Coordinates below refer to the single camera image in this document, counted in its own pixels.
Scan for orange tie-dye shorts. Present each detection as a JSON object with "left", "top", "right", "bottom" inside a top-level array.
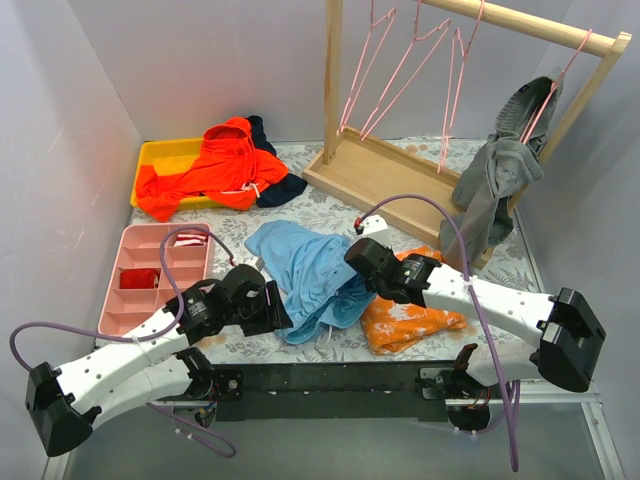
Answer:
[{"left": 360, "top": 244, "right": 468, "bottom": 357}]

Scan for red folded cloth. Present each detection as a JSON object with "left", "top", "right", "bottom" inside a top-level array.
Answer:
[{"left": 119, "top": 268, "right": 160, "bottom": 290}]

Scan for pink wire hanger right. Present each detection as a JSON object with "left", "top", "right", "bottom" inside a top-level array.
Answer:
[{"left": 437, "top": 1, "right": 485, "bottom": 174}]

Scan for grey shorts on hanger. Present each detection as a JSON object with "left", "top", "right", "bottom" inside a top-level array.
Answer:
[{"left": 451, "top": 67, "right": 563, "bottom": 263}]

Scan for yellow plastic bin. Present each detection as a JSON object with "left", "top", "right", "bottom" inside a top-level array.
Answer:
[{"left": 130, "top": 137, "right": 202, "bottom": 208}]

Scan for bright orange shorts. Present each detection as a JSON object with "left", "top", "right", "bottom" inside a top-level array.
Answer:
[{"left": 136, "top": 117, "right": 289, "bottom": 222}]

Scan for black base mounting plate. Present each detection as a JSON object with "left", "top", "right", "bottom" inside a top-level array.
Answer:
[{"left": 199, "top": 362, "right": 514, "bottom": 424}]

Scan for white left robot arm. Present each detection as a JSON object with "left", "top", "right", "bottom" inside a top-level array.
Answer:
[{"left": 25, "top": 264, "right": 293, "bottom": 457}]

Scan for red white striped cloth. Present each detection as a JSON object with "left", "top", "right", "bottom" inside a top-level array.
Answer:
[{"left": 173, "top": 232, "right": 208, "bottom": 247}]

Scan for pink wire hanger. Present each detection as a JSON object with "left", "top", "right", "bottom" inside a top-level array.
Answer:
[
  {"left": 437, "top": 1, "right": 485, "bottom": 174},
  {"left": 337, "top": 0, "right": 397, "bottom": 134},
  {"left": 359, "top": 1, "right": 452, "bottom": 141}
]

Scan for aluminium frame rail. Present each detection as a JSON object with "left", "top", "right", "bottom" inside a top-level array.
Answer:
[{"left": 45, "top": 381, "right": 625, "bottom": 479}]

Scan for pink wire hanger left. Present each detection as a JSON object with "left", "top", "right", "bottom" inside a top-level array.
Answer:
[{"left": 337, "top": 0, "right": 397, "bottom": 134}]

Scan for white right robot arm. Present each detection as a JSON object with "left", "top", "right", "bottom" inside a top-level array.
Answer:
[{"left": 344, "top": 238, "right": 606, "bottom": 398}]

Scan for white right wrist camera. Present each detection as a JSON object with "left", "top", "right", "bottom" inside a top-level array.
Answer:
[{"left": 354, "top": 215, "right": 391, "bottom": 247}]

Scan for wooden clothes rack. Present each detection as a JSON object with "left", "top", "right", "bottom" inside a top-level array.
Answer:
[{"left": 302, "top": 0, "right": 633, "bottom": 271}]

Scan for light blue shorts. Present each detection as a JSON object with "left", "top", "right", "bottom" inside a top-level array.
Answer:
[{"left": 245, "top": 220, "right": 375, "bottom": 345}]

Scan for navy blue garment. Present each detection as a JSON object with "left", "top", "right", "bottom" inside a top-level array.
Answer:
[{"left": 246, "top": 115, "right": 308, "bottom": 208}]

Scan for pink wire hanger middle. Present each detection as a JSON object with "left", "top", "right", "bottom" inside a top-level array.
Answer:
[{"left": 359, "top": 1, "right": 452, "bottom": 141}]

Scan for pink hanger holding grey shorts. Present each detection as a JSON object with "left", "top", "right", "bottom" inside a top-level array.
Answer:
[{"left": 519, "top": 29, "right": 593, "bottom": 144}]

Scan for pink divided organizer tray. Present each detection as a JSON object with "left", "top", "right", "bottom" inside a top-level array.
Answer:
[{"left": 97, "top": 223, "right": 213, "bottom": 336}]

